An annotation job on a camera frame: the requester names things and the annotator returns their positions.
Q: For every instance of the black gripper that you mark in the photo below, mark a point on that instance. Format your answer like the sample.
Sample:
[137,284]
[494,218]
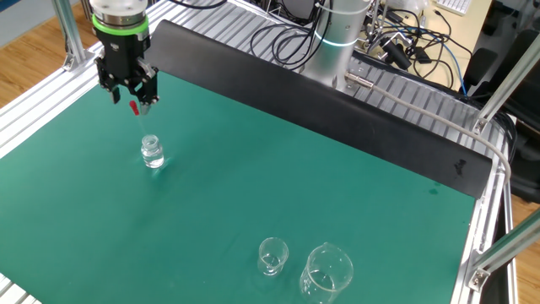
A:
[126,55]

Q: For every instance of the glass dropper red bulb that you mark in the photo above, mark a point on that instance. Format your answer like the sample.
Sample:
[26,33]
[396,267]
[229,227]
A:
[134,107]

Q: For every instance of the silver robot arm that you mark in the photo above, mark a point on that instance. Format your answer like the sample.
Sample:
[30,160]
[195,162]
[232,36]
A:
[337,55]

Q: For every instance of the small clear glass bottle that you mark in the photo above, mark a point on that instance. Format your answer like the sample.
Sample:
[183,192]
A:
[152,158]

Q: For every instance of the green table mat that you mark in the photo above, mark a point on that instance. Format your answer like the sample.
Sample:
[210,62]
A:
[126,232]

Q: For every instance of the small glass beaker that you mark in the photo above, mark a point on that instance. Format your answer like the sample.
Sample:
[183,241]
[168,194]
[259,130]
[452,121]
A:
[272,262]

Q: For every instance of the large glass beaker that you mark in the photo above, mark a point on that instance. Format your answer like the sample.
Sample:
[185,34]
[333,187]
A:
[333,274]

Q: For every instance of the white keyboard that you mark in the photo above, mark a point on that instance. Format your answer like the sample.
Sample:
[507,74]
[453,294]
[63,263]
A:
[453,5]

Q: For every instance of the black office chair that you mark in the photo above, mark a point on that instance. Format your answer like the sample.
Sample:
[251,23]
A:
[527,160]

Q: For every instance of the aluminium frame post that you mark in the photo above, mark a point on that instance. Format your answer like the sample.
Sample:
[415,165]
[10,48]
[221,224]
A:
[69,34]
[506,249]
[506,84]

